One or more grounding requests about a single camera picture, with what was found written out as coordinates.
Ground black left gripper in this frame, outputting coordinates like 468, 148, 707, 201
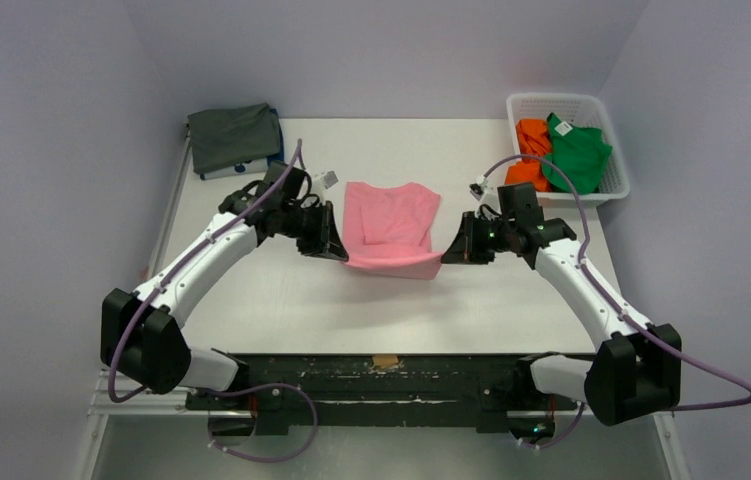
280, 199, 347, 261

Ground pink t-shirt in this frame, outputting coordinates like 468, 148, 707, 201
342, 182, 441, 280

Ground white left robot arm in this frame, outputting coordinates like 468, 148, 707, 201
100, 163, 349, 409

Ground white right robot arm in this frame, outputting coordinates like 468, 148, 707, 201
440, 181, 681, 426

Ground folded blue t-shirt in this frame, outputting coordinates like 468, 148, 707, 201
267, 108, 285, 163

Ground folded white t-shirt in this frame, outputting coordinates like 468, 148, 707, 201
199, 158, 271, 181

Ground orange t-shirt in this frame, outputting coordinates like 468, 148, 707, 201
505, 118, 552, 192

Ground brown tape piece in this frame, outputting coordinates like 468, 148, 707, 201
371, 354, 401, 371

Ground green t-shirt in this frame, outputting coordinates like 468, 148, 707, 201
541, 113, 613, 195

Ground folded grey t-shirt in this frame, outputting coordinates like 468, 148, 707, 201
186, 103, 278, 176

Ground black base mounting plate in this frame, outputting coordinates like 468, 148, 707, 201
186, 352, 576, 438

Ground white plastic basket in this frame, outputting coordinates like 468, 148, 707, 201
505, 92, 630, 208

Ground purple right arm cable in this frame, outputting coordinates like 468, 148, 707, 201
477, 154, 751, 452

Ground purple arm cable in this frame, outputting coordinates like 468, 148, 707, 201
477, 154, 751, 452
107, 138, 320, 464

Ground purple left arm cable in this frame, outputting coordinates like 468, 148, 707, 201
107, 138, 320, 464

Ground aluminium frame rail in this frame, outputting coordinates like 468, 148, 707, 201
88, 371, 188, 417

